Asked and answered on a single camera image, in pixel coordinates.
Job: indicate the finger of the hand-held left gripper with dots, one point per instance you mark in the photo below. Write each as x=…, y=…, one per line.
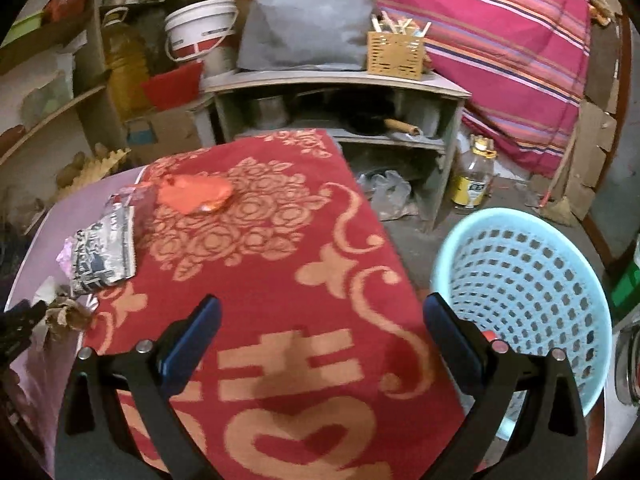
x=20, y=329

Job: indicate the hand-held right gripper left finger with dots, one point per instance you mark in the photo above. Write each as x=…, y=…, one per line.
x=192, y=342

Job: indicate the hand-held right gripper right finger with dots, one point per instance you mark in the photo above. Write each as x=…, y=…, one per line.
x=452, y=350

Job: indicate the red snack packet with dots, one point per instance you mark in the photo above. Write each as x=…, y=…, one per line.
x=487, y=336

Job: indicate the brown paper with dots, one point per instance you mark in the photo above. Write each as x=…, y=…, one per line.
x=65, y=312

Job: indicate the light blue plastic basket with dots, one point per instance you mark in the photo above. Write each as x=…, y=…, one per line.
x=525, y=285

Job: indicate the small pink wrapper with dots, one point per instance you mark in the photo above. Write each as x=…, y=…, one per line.
x=65, y=252

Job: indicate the silver black printed packet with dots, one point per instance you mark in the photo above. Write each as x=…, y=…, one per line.
x=100, y=255

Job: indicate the red patterned blanket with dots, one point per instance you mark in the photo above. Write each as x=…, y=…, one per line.
x=300, y=240

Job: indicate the orange foil wrapper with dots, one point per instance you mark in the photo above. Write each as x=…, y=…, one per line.
x=195, y=192

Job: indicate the clear plastic bag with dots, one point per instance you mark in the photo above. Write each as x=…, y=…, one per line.
x=387, y=195

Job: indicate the loose potato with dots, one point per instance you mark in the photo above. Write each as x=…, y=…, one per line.
x=74, y=167

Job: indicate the straw broom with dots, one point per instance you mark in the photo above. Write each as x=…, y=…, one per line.
x=559, y=210

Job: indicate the clear bottle yellow label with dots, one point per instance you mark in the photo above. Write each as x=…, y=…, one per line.
x=472, y=175

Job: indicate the steel vessel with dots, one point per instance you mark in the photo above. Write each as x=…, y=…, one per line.
x=630, y=365

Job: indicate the yellow egg tray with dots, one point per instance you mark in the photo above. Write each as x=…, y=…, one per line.
x=100, y=167

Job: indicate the green box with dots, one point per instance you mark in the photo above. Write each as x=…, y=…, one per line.
x=627, y=285

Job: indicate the cardboard box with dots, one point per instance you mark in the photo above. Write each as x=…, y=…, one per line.
x=165, y=132

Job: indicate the wooden shelf unit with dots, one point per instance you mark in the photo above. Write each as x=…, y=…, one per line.
x=90, y=95

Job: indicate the metal pot in cabinet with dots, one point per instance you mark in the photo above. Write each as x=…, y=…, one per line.
x=267, y=110

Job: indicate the red plastic bowl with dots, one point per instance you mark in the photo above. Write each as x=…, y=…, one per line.
x=172, y=85

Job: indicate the yellow cooking oil bottle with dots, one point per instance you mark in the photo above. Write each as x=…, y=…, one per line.
x=125, y=70

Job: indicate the small grey cabinet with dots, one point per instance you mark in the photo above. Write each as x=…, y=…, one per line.
x=325, y=80

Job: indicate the bamboo chopstick holder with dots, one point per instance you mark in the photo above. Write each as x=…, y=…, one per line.
x=397, y=55

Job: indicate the green plastic tray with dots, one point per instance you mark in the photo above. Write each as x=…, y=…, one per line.
x=27, y=22

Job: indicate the white plastic bucket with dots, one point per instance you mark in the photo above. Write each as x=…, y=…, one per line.
x=200, y=25

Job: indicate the red plastic container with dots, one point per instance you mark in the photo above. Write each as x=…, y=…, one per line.
x=67, y=2

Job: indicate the pink striped cloth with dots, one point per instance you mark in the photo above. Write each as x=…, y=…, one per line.
x=475, y=20

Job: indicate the grey fabric bag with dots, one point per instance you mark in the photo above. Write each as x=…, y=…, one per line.
x=300, y=25

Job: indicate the cardboard wall panel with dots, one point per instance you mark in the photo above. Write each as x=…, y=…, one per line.
x=590, y=125

